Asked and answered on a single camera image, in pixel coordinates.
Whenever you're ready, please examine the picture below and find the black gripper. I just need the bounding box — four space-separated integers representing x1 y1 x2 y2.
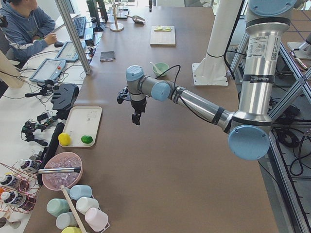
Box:
131 98 147 125

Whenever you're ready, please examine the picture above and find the white ceramic spoon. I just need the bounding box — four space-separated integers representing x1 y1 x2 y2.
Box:
150 62 161 73

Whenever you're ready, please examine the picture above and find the light green bowl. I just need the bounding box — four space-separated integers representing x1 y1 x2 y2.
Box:
154 62 170 77

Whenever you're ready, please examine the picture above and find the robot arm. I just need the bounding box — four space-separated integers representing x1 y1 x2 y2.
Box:
126 0 295 160

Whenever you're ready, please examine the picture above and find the pink bowl with ice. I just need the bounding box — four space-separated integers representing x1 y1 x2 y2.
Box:
38 152 83 191

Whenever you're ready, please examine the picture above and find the metal scoop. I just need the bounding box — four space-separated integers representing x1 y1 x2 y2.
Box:
126 15 146 24

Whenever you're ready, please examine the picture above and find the yellow plastic knife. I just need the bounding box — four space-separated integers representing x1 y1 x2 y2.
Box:
154 28 172 32

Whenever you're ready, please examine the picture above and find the bamboo cutting board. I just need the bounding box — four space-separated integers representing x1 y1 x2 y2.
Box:
150 25 176 47

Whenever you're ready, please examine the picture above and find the wooden mug tree stand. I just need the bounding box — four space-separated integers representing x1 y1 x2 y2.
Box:
108 0 129 32

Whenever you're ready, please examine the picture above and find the beige rabbit tray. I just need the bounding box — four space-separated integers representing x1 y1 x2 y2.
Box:
59 106 102 148

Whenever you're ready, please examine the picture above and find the green lime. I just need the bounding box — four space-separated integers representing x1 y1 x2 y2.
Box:
81 135 93 144

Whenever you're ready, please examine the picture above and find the grey folded cloth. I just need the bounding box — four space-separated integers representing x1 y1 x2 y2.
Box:
100 51 116 62

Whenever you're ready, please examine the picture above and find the yellow lemon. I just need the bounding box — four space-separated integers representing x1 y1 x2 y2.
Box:
58 133 71 146

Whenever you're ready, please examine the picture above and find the blue teach pendant far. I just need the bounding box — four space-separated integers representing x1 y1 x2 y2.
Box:
56 41 79 63

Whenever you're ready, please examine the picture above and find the blue teach pendant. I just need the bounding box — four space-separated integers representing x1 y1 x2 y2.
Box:
56 41 79 63
29 58 66 83

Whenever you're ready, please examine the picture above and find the blue teach pendant near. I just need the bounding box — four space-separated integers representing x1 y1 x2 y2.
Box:
29 58 66 83

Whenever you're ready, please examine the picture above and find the person in grey hoodie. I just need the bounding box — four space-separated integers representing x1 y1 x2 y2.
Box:
0 0 57 62

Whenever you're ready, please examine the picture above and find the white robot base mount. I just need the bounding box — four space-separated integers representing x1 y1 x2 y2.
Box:
192 0 243 86

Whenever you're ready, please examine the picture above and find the aluminium frame post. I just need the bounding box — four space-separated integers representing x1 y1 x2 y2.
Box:
55 0 91 75

